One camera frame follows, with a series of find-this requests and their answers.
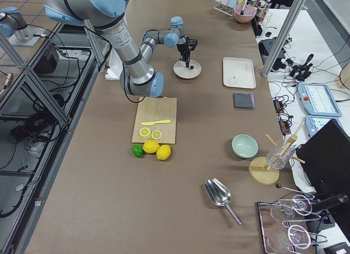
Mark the blue cup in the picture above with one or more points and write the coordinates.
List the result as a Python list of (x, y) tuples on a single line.
[(232, 3)]

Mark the wooden cup tree stand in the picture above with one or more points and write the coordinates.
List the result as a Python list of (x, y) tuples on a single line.
[(261, 172)]

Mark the cream rabbit tray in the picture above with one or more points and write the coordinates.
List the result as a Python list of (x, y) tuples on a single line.
[(238, 73)]

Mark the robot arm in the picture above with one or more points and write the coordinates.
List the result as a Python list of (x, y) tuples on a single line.
[(138, 78)]

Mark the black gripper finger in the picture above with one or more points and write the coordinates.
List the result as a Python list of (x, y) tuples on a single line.
[(187, 64)]

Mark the green lime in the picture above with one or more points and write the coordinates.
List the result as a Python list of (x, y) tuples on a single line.
[(137, 150)]

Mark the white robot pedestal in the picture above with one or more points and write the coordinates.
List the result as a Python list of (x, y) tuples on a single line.
[(115, 67)]

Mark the blue teach pendant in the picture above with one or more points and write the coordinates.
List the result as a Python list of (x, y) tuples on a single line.
[(315, 123), (317, 100)]

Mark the bamboo cutting board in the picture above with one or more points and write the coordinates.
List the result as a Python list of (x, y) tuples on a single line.
[(156, 109)]

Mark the clear glass on stand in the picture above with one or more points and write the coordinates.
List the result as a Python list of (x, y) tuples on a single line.
[(280, 154)]

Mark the yellow plastic knife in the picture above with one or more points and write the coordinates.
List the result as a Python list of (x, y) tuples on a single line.
[(151, 123)]

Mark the yellow lemon near board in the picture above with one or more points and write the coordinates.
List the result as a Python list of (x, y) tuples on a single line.
[(150, 146)]

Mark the lemon slice left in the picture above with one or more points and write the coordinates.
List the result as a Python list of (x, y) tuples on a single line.
[(145, 132)]

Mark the pink bowl with ice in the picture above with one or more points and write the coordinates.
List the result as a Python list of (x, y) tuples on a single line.
[(249, 13)]

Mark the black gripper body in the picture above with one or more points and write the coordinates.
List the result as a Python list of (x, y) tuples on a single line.
[(181, 48)]

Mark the grey folded cloth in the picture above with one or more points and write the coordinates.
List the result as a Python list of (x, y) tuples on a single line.
[(244, 101)]

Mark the mint green bowl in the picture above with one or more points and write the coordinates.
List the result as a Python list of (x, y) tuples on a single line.
[(244, 146)]

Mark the black wire glass tray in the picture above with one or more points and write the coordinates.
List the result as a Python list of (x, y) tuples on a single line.
[(283, 225)]

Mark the lemon slice right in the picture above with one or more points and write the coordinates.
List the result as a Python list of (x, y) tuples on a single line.
[(156, 134)]

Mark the outer yellow lemon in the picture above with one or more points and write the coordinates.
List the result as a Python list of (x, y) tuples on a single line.
[(163, 152)]

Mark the cream round plate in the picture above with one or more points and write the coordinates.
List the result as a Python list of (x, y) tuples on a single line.
[(186, 73)]

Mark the black monitor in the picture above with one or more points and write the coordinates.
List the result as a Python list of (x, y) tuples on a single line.
[(326, 156)]

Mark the lemon slice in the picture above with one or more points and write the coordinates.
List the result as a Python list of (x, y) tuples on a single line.
[(145, 132), (156, 134)]

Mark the white wire cup rack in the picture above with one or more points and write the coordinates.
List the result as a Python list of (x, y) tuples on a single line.
[(224, 9)]

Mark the metal scoop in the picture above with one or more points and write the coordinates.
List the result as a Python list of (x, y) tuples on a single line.
[(220, 196)]

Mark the aluminium frame post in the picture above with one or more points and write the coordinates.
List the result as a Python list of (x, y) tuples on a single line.
[(284, 31)]

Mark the metal muddler in bowl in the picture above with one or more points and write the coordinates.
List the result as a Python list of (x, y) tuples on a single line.
[(243, 7)]

